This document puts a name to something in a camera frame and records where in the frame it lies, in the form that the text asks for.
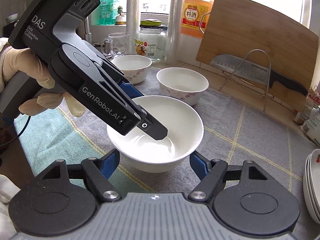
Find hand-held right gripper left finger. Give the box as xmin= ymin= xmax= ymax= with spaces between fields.
xmin=41 ymin=149 xmax=120 ymax=202

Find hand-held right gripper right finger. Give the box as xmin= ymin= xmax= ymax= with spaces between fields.
xmin=187 ymin=151 xmax=269 ymax=202

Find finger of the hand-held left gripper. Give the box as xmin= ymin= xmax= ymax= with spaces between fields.
xmin=105 ymin=60 xmax=145 ymax=101
xmin=100 ymin=66 xmax=168 ymax=141

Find white bowl pink flowers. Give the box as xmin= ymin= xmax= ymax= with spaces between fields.
xmin=107 ymin=95 xmax=204 ymax=173
xmin=156 ymin=67 xmax=209 ymax=106
xmin=110 ymin=54 xmax=152 ymax=85

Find person's left hand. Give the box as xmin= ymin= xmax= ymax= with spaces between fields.
xmin=0 ymin=38 xmax=87 ymax=118

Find glass mug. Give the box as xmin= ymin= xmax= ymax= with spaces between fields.
xmin=101 ymin=32 xmax=130 ymax=57

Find glass jar with label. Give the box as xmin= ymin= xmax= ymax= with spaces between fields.
xmin=134 ymin=19 xmax=167 ymax=63

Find grey checked towel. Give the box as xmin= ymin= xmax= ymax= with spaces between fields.
xmin=14 ymin=66 xmax=320 ymax=240

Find green detergent bottle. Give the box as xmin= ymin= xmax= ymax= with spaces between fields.
xmin=99 ymin=0 xmax=120 ymax=26

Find clear plastic bag roll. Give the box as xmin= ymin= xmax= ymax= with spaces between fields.
xmin=126 ymin=0 xmax=142 ymax=55

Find small potted plant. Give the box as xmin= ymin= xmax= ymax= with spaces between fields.
xmin=115 ymin=5 xmax=126 ymax=25

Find stack of clear plastic cups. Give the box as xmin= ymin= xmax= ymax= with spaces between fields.
xmin=164 ymin=0 xmax=185 ymax=65

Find orange cooking wine jug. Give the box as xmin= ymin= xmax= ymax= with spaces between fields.
xmin=180 ymin=0 xmax=215 ymax=40

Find red and white seasoning bag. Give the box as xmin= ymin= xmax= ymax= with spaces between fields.
xmin=294 ymin=87 xmax=320 ymax=124

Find bamboo cutting board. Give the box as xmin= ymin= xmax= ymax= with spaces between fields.
xmin=195 ymin=0 xmax=320 ymax=113

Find black cable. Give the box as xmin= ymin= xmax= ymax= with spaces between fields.
xmin=0 ymin=114 xmax=31 ymax=148

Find metal wire rack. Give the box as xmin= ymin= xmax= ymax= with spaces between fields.
xmin=219 ymin=49 xmax=274 ymax=113

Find santoku knife black handle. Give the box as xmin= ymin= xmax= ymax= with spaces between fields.
xmin=210 ymin=54 xmax=308 ymax=97

